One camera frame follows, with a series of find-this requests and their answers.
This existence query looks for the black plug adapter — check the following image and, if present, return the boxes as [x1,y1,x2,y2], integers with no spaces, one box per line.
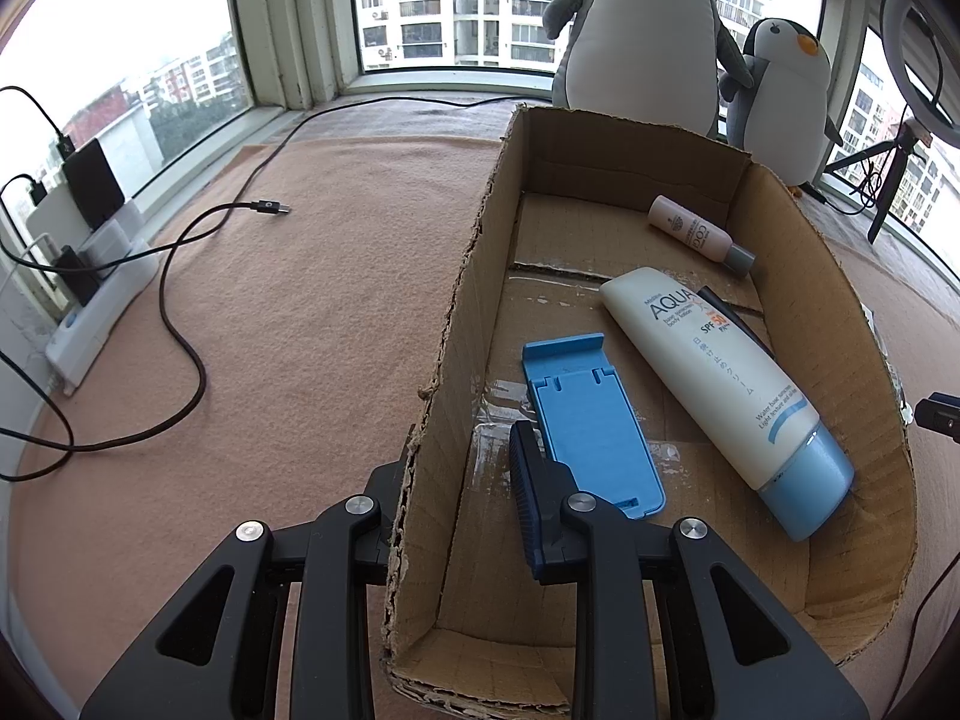
[58,244,102,305]

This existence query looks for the white window frame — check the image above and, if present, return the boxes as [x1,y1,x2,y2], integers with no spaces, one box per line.
[221,0,960,188]

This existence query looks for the black charging cable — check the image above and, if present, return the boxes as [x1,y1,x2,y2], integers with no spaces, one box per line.
[0,85,76,158]
[0,176,47,263]

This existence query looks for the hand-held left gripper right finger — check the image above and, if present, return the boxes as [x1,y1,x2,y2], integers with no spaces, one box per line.
[508,421,871,720]

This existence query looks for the brown cardboard box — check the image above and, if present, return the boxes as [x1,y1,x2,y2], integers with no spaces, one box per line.
[379,105,920,717]

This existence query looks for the small penguin plush toy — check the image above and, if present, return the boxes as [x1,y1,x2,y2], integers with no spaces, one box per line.
[718,17,845,188]

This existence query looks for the large penguin plush toy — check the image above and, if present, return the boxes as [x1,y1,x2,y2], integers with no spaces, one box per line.
[542,0,755,140]

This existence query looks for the white sunscreen tube blue cap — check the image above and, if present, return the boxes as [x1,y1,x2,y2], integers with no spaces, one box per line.
[598,267,856,543]

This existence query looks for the white flat device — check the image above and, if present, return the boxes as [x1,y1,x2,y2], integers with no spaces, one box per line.
[26,180,95,256]

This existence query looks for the small pink tube grey cap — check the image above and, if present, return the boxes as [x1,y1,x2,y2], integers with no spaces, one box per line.
[648,195,757,276]

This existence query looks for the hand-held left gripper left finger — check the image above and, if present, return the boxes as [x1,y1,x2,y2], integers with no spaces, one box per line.
[79,463,410,720]

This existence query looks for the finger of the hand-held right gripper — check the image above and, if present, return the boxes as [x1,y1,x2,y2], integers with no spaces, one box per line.
[915,392,960,443]

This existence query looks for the black cylinder tube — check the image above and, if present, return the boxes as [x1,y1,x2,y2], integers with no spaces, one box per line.
[697,285,777,361]

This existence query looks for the black ring light cable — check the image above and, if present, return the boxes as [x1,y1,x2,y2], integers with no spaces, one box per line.
[71,94,890,278]

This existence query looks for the white ring light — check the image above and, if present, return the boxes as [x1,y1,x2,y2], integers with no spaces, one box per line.
[881,0,960,147]

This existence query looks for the black power adapter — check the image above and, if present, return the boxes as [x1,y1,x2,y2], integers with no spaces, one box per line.
[62,136,127,232]

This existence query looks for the black usb cable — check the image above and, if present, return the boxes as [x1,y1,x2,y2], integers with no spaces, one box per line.
[0,199,292,481]

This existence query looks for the white power strip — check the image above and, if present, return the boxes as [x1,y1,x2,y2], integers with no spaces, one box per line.
[45,199,162,396]

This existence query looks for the black tripod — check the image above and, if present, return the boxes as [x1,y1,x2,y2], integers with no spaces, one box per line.
[821,116,935,245]

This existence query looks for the blue phone stand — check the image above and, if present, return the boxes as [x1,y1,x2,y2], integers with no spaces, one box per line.
[521,332,667,522]

